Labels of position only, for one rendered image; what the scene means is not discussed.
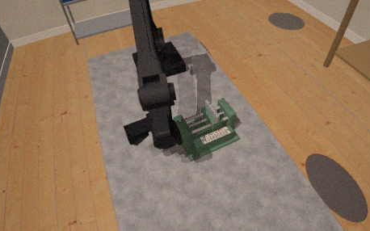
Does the green bench vise with handwheel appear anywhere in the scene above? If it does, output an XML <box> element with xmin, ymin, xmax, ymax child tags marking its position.
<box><xmin>172</xmin><ymin>98</ymin><xmax>240</xmax><ymax>161</ymax></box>

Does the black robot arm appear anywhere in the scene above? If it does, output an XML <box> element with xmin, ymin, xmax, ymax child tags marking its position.
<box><xmin>124</xmin><ymin>0</ymin><xmax>177</xmax><ymax>149</ymax></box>

